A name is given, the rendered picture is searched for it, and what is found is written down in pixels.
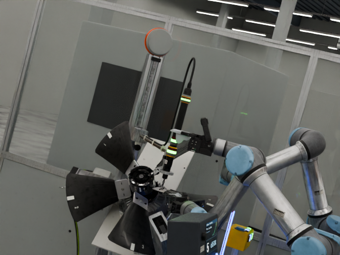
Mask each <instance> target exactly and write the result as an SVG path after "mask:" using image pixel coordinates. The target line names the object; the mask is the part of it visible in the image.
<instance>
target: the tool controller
mask: <svg viewBox="0 0 340 255"><path fill-rule="evenodd" d="M208 239H210V240H209V254H208V255H212V254H213V255H215V252H217V253H218V214H212V213H200V212H189V213H187V214H184V215H182V216H179V217H176V218H174V219H171V220H169V221H168V222H167V255H206V241H207V240H208Z"/></svg>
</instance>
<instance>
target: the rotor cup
mask: <svg viewBox="0 0 340 255"><path fill-rule="evenodd" d="M139 175H143V176H144V177H143V178H139ZM153 181H154V184H153ZM129 183H130V191H131V195H132V196H131V197H130V198H131V200H133V193H134V191H135V192H137V193H139V194H141V195H142V196H144V197H145V198H147V199H148V203H151V202H153V201H154V200H155V199H156V198H157V197H158V194H159V192H157V191H154V190H152V188H155V187H159V186H158V183H157V182H156V181H155V176H154V172H153V170H152V169H151V168H149V167H147V166H143V165H141V166H137V167H135V168H133V169H132V170H131V171H130V173H129ZM139 188H141V192H140V189H139Z"/></svg>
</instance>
